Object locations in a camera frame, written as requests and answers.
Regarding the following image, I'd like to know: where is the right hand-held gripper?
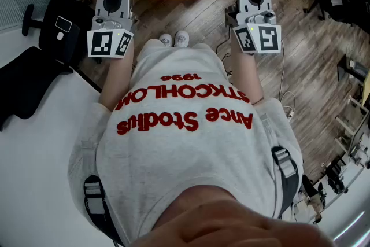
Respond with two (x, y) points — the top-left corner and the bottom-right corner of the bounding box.
(224, 0), (283, 54)

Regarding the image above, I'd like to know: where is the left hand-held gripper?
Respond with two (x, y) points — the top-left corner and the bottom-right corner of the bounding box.
(87, 0), (140, 59)

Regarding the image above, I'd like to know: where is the person's right forearm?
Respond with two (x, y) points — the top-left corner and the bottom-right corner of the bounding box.
(230, 42), (265, 106)

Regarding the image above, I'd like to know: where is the person's left forearm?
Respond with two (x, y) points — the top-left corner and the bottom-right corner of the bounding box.
(99, 39), (136, 112)

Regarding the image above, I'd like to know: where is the person's white right shoe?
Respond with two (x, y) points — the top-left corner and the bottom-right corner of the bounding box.
(173, 30), (190, 48)

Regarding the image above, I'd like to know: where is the dark side desk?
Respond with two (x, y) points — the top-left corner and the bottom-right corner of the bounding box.
(336, 54), (370, 87)

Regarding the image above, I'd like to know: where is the grey sweatshirt with red lettering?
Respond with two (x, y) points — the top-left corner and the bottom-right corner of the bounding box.
(68, 39), (304, 245)

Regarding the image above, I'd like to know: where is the person's chin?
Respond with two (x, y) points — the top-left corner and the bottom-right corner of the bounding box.
(127, 185), (339, 247)

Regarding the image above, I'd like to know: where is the black floor cable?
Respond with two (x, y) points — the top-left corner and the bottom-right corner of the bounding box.
(215, 33), (234, 78)

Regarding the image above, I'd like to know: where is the white floor cable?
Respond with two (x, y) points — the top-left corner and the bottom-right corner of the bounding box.
(276, 39), (297, 121)

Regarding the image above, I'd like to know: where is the black grey harness strap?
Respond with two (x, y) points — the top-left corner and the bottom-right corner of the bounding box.
(83, 174), (125, 247)
(271, 146), (300, 217)

